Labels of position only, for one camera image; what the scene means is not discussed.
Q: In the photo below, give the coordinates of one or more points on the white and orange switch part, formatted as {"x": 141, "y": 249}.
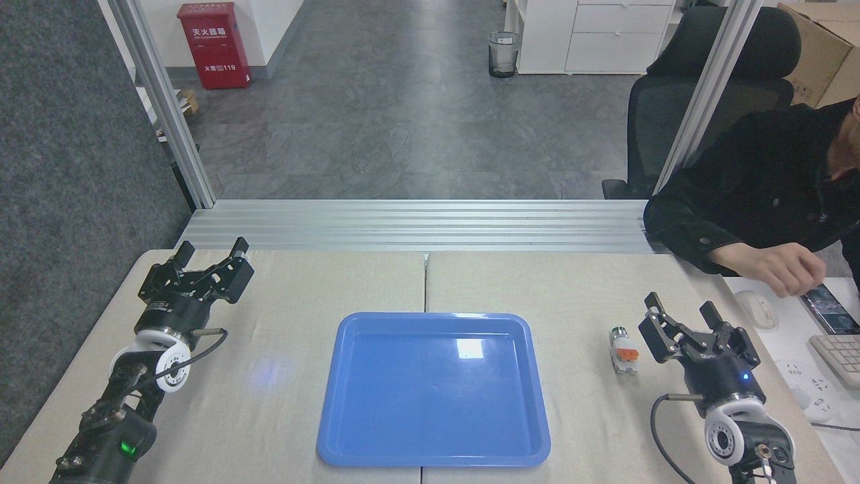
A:
{"x": 624, "y": 353}

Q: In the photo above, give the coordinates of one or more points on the person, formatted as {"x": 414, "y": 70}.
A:
{"x": 752, "y": 181}

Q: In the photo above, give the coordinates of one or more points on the red fire extinguisher box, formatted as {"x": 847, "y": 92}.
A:
{"x": 215, "y": 47}

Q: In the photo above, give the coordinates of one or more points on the white computer mouse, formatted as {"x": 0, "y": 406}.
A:
{"x": 758, "y": 309}

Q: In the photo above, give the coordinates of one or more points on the white power strip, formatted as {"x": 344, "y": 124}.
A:
{"x": 809, "y": 393}

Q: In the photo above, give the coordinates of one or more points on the black office chair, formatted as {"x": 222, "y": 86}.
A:
{"x": 662, "y": 121}

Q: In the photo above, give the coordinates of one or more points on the blue plastic tray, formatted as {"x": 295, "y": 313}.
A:
{"x": 403, "y": 403}

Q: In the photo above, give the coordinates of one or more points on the grey felt partition panel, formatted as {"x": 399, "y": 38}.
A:
{"x": 67, "y": 202}

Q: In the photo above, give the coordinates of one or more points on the white keyboard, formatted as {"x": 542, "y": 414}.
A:
{"x": 843, "y": 359}

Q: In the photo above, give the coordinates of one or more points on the person's hand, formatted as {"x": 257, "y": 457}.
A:
{"x": 786, "y": 269}

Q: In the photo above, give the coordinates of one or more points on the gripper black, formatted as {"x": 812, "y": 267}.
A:
{"x": 171, "y": 314}
{"x": 725, "y": 380}

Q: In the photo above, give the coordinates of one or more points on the black smartphone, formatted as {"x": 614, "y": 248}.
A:
{"x": 836, "y": 314}

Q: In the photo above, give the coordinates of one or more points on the light wooden pallet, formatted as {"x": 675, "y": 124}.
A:
{"x": 189, "y": 101}

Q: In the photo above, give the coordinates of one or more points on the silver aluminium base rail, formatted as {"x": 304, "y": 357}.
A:
{"x": 416, "y": 225}

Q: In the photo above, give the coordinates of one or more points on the silver aluminium post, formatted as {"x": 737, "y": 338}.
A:
{"x": 705, "y": 101}
{"x": 168, "y": 107}

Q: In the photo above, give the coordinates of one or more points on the white drawer cabinet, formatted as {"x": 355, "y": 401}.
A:
{"x": 605, "y": 40}

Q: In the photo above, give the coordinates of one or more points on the brown cardboard box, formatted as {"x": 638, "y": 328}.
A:
{"x": 823, "y": 54}

